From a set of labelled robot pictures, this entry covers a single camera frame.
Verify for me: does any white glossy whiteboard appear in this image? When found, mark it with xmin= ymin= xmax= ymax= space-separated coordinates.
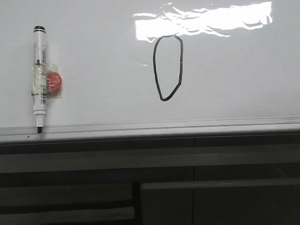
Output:
xmin=0 ymin=0 xmax=300 ymax=127

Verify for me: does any red round magnet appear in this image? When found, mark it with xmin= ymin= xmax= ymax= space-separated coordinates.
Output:
xmin=44 ymin=64 xmax=63 ymax=98

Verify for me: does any aluminium whiteboard tray rail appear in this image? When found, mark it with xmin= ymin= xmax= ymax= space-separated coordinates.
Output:
xmin=0 ymin=116 xmax=300 ymax=145

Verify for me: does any grey cabinet with drawers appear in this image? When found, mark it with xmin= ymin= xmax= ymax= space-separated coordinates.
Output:
xmin=0 ymin=132 xmax=300 ymax=225

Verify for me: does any white whiteboard marker black tip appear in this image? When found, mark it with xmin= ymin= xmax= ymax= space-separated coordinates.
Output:
xmin=32 ymin=25 xmax=47 ymax=133

